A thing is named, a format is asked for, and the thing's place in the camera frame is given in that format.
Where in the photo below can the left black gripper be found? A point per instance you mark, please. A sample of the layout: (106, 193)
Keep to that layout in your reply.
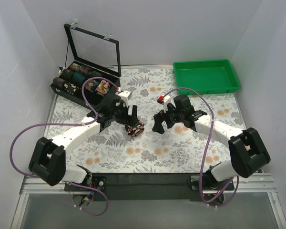
(127, 114)

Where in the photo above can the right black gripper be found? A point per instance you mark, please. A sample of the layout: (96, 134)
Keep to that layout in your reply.
(164, 117)

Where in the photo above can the black floral necktie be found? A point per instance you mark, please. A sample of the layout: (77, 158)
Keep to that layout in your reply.
(135, 129)

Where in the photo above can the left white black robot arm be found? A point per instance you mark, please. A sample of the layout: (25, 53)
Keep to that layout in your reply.
(48, 161)

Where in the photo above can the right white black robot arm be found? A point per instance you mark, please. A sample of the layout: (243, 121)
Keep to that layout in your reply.
(247, 151)

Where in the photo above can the floral patterned table mat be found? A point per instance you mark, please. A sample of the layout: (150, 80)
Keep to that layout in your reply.
(178, 150)

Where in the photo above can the rolled cream red tie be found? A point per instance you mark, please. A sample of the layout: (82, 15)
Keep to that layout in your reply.
(103, 88)

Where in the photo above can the rolled navy floral tie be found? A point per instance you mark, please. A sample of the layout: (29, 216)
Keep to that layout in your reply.
(91, 85)

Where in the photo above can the rolled dark green tie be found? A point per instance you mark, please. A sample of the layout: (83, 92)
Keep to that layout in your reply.
(95, 75)

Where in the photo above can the green plastic tray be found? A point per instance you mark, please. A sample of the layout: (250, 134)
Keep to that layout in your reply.
(206, 77)

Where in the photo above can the rolled black floral tie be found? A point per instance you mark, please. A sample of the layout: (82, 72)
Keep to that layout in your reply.
(70, 88)

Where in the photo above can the rolled teal tie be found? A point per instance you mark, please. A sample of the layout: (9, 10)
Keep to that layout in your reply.
(78, 79)

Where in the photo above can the black tie display box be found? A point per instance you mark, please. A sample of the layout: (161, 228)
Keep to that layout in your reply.
(96, 59)

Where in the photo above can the rolled brown patterned tie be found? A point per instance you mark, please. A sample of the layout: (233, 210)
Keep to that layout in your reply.
(80, 68)

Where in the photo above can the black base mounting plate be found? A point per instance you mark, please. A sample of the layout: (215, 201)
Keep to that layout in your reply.
(148, 186)

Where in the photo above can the rolled dark purple tie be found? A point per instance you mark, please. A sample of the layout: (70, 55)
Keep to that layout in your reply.
(58, 82)

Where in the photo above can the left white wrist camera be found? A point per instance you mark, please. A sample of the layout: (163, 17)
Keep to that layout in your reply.
(125, 97)

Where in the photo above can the aluminium frame rail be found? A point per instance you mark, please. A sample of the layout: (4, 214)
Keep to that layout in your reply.
(255, 205)

